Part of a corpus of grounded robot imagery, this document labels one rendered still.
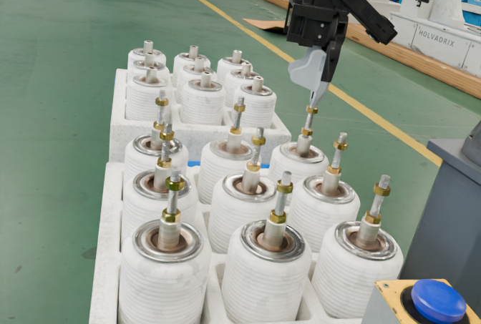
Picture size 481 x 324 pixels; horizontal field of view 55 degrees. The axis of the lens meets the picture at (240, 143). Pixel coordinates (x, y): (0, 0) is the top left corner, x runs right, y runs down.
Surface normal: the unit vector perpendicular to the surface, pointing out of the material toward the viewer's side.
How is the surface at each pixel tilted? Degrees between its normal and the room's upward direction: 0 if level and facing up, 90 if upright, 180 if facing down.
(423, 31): 90
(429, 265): 90
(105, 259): 0
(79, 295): 0
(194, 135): 90
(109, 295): 0
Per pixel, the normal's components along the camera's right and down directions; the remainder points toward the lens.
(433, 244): -0.93, 0.00
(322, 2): -0.01, 0.40
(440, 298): 0.15, -0.90
